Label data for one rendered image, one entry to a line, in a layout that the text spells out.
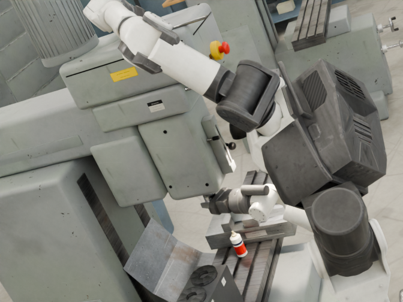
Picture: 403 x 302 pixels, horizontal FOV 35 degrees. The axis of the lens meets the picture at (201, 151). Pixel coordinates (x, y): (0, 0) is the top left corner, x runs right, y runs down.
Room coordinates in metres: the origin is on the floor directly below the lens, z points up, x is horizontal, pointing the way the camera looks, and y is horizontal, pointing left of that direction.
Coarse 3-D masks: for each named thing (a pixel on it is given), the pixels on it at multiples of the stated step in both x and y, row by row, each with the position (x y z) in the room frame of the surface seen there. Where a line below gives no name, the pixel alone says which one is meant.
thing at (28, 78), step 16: (0, 0) 7.33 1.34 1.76; (0, 16) 7.20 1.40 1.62; (16, 16) 7.44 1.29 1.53; (0, 32) 7.08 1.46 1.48; (16, 32) 7.31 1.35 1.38; (0, 48) 6.99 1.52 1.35; (16, 48) 7.19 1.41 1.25; (32, 48) 7.43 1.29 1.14; (0, 64) 6.85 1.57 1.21; (16, 64) 7.07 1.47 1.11; (32, 64) 7.30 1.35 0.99; (0, 80) 6.82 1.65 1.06; (16, 80) 6.95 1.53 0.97; (32, 80) 7.17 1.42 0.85; (48, 80) 7.42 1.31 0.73; (0, 96) 6.87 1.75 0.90; (16, 96) 6.83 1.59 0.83; (32, 96) 7.03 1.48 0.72
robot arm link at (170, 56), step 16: (144, 16) 1.58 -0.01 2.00; (160, 48) 1.51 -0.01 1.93; (176, 48) 1.51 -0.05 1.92; (192, 48) 1.55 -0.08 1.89; (144, 64) 1.53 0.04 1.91; (160, 64) 1.51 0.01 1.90; (176, 64) 1.50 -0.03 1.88; (192, 64) 1.50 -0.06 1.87; (208, 64) 1.50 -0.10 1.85; (192, 80) 1.50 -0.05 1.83; (208, 80) 1.49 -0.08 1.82
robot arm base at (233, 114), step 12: (264, 72) 1.50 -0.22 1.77; (276, 84) 1.49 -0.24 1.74; (264, 96) 1.47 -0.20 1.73; (216, 108) 1.49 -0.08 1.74; (228, 108) 1.46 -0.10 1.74; (240, 108) 1.45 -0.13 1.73; (264, 108) 1.45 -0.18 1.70; (228, 120) 1.51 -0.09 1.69; (240, 120) 1.47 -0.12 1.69; (252, 120) 1.44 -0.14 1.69
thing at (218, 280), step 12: (192, 276) 1.74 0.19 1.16; (204, 276) 1.73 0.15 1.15; (216, 276) 1.70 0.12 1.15; (228, 276) 1.72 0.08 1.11; (192, 288) 1.68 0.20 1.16; (204, 288) 1.67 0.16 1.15; (216, 288) 1.65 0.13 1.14; (228, 288) 1.70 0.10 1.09; (180, 300) 1.64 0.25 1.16; (192, 300) 1.62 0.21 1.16; (204, 300) 1.61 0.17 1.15; (216, 300) 1.63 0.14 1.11; (228, 300) 1.68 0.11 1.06; (240, 300) 1.73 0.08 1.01
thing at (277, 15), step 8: (168, 0) 8.23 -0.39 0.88; (176, 0) 8.03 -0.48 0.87; (184, 0) 7.99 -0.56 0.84; (272, 0) 8.14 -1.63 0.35; (280, 0) 8.08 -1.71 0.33; (168, 8) 8.12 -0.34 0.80; (272, 8) 8.00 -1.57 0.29; (280, 8) 7.79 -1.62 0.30; (288, 8) 7.74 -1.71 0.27; (296, 8) 7.74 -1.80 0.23; (272, 16) 7.87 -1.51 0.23; (280, 16) 7.72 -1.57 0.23; (288, 16) 7.56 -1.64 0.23; (296, 16) 7.48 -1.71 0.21
